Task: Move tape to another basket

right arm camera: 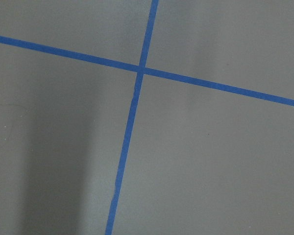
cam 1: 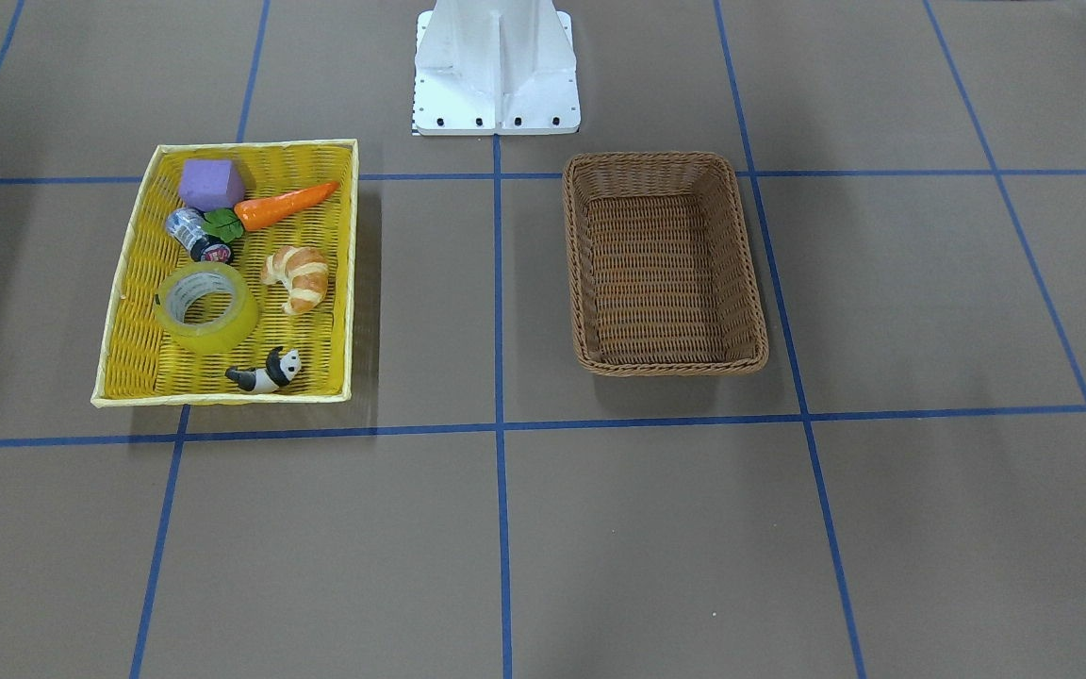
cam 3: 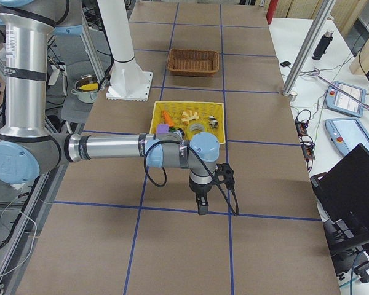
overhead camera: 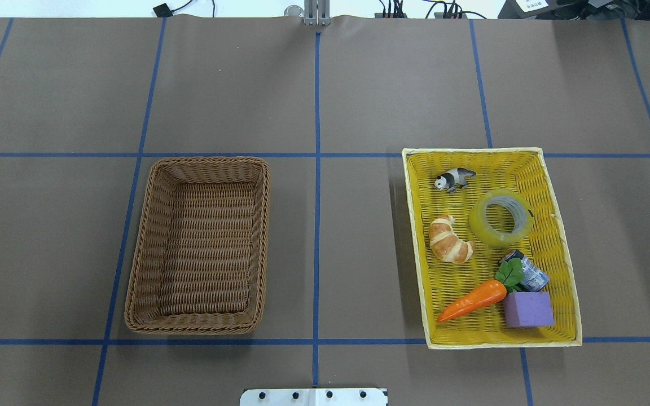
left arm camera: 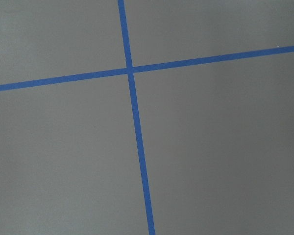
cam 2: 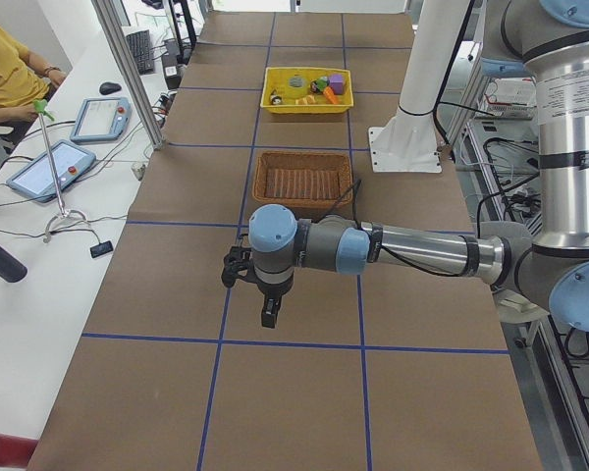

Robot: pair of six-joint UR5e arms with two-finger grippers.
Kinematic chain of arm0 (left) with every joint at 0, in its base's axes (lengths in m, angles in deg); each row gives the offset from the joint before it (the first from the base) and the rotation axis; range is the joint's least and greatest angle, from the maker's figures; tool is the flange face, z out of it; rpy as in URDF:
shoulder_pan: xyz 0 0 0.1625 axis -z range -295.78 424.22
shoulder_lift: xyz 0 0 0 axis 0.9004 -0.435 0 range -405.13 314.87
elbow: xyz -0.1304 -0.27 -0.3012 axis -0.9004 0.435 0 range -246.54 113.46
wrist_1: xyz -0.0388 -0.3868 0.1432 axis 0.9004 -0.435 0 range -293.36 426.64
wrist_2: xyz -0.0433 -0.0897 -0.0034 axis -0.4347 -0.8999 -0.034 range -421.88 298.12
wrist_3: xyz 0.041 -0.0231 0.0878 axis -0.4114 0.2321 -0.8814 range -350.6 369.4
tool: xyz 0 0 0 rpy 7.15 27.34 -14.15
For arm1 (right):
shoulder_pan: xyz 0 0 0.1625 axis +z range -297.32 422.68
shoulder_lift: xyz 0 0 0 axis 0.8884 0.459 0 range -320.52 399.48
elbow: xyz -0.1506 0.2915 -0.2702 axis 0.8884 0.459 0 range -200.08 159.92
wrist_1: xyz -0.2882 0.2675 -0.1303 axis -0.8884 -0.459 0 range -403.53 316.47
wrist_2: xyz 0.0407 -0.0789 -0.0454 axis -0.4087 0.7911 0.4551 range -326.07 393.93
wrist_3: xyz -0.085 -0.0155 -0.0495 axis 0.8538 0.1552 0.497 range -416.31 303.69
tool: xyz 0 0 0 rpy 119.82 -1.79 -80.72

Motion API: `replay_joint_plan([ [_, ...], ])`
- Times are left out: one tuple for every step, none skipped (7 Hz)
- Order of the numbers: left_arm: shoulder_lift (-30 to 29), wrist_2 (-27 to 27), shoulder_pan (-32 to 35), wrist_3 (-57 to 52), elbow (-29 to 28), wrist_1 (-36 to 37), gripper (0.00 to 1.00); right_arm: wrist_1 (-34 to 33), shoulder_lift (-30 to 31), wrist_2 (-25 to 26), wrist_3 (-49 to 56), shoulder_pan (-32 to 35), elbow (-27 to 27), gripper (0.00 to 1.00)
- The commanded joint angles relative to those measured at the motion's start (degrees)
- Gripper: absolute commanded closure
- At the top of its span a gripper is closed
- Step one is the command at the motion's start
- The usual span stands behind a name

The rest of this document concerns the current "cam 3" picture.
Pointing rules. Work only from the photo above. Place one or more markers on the white pot with banana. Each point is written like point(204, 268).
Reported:
point(86, 88)

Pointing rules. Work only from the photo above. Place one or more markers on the black orange usb hub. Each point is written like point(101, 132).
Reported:
point(301, 128)

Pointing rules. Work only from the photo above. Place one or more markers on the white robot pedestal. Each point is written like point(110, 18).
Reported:
point(128, 81)

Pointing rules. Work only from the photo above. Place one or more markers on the aluminium frame post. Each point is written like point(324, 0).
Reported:
point(307, 44)

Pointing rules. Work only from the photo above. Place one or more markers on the black water bottle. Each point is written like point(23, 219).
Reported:
point(323, 44)

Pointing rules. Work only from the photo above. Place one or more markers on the blue teach pendant far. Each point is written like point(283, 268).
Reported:
point(337, 101)

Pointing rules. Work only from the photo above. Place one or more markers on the small black adapter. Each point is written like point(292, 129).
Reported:
point(285, 63)

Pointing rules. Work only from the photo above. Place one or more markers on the blue teach pendant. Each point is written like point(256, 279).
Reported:
point(337, 101)
point(347, 133)

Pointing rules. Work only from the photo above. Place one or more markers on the yellow clear tape roll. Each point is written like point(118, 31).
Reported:
point(196, 127)

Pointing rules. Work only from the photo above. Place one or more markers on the yellow woven basket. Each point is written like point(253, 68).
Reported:
point(204, 109)

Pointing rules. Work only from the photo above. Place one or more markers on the brown wicker basket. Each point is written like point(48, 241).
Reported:
point(193, 63)

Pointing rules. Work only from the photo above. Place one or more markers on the toy orange carrot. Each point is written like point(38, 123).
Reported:
point(168, 120)

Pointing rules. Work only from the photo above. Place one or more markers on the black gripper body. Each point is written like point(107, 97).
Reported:
point(200, 192)

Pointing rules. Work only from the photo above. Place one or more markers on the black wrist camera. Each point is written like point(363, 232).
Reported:
point(224, 174)

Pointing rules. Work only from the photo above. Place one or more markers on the purple foam block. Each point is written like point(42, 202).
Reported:
point(162, 128)

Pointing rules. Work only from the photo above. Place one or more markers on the toy panda figure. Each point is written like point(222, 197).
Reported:
point(213, 122)

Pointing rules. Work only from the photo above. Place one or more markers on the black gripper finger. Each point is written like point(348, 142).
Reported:
point(200, 207)
point(205, 206)

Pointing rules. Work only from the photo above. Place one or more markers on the blue teach pendant near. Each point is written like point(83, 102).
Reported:
point(347, 133)

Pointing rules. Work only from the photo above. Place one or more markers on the toy croissant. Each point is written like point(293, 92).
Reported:
point(188, 116)

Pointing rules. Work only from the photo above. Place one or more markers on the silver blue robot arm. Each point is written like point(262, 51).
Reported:
point(28, 149)

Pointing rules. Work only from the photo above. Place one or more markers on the black laptop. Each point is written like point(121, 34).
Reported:
point(344, 190)

